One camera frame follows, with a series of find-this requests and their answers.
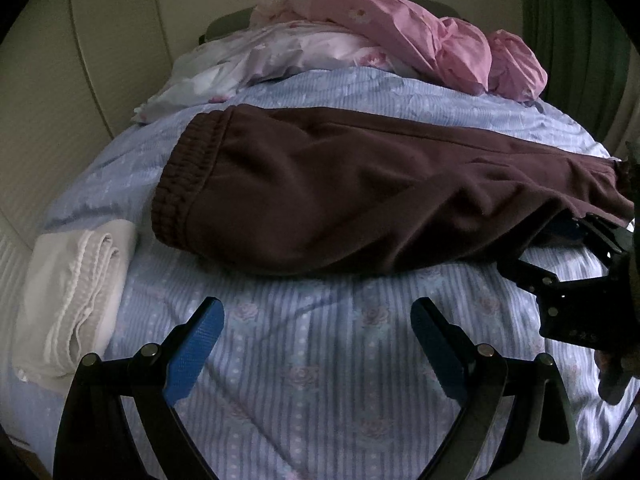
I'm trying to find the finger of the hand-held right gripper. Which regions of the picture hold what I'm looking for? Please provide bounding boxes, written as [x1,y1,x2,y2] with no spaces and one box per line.
[497,255,562,303]
[541,213,635,262]

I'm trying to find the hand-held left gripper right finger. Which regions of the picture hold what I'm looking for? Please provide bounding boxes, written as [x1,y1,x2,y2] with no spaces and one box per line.
[410,297,587,480]

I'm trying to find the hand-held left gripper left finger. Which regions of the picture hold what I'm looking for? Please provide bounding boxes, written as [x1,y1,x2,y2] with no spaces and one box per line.
[52,298,225,480]

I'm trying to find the maroon pants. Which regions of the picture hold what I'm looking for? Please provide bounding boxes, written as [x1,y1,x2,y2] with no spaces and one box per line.
[151,103,636,277]

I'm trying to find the person's right hand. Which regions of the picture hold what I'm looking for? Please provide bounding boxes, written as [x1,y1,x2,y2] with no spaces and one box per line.
[595,344,640,407]

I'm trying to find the blue striped bedsheet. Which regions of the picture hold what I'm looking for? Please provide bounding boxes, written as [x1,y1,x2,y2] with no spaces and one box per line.
[0,67,627,480]

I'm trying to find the white folded cloth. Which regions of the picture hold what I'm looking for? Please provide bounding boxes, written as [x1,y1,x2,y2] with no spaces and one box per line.
[11,221,139,390]

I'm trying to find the green curtain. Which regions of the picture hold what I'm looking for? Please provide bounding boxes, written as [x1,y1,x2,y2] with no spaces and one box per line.
[515,0,640,161]

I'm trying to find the pink blanket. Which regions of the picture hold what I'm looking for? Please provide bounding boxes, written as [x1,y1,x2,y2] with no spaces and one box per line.
[280,0,549,102]

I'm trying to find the white floral quilt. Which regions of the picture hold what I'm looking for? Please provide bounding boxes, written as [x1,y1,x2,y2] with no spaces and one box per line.
[132,20,401,124]

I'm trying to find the dark headboard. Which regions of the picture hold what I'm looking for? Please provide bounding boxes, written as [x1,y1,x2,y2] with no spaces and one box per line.
[199,6,257,46]

